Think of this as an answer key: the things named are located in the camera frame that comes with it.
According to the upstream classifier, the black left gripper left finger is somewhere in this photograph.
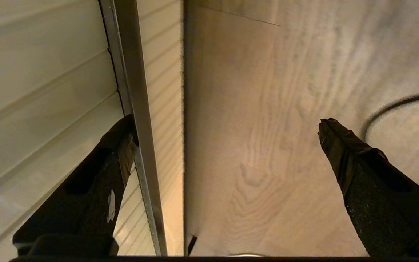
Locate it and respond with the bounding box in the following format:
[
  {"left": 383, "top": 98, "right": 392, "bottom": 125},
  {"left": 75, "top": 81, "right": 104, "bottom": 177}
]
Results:
[{"left": 12, "top": 114, "right": 139, "bottom": 256}]

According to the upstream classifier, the dark metal handle rail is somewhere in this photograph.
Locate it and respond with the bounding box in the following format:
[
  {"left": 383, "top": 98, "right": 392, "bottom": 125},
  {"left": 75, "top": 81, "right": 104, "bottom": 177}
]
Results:
[{"left": 98, "top": 0, "right": 168, "bottom": 256}]

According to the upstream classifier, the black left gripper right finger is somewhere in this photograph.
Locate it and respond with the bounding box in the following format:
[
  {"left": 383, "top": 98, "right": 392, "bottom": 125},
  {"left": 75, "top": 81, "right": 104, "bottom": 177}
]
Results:
[{"left": 318, "top": 117, "right": 419, "bottom": 257}]

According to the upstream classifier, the black base cable with connector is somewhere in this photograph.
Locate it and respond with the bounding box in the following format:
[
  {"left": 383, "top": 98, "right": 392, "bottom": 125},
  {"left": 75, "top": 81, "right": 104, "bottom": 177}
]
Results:
[{"left": 360, "top": 90, "right": 419, "bottom": 143}]

